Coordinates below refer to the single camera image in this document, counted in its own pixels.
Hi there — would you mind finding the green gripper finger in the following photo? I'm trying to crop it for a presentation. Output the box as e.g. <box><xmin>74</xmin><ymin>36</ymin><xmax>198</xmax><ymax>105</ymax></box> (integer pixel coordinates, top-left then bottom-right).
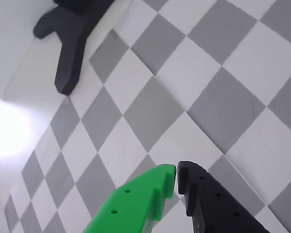
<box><xmin>82</xmin><ymin>164</ymin><xmax>177</xmax><ymax>233</ymax></box>

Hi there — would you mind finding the grey white checkerboard mat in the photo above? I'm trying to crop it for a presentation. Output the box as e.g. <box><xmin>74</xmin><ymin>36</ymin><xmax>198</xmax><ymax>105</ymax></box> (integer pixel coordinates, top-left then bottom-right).
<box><xmin>4</xmin><ymin>0</ymin><xmax>291</xmax><ymax>233</ymax></box>

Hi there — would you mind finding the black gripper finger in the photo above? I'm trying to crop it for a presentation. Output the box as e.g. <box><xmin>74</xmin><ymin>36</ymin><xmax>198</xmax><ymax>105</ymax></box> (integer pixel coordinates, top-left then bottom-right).
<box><xmin>176</xmin><ymin>160</ymin><xmax>270</xmax><ymax>233</ymax></box>

